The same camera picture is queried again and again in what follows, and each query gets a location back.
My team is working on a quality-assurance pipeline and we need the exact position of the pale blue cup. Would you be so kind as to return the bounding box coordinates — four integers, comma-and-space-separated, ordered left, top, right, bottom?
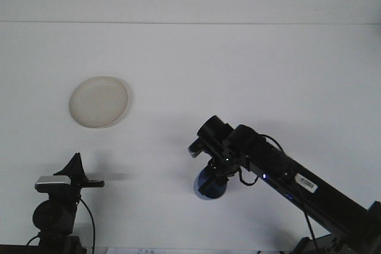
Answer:
192, 167, 229, 201

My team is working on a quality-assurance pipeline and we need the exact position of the pale round plate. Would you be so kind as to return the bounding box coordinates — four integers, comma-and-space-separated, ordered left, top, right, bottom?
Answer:
68, 76, 129, 129

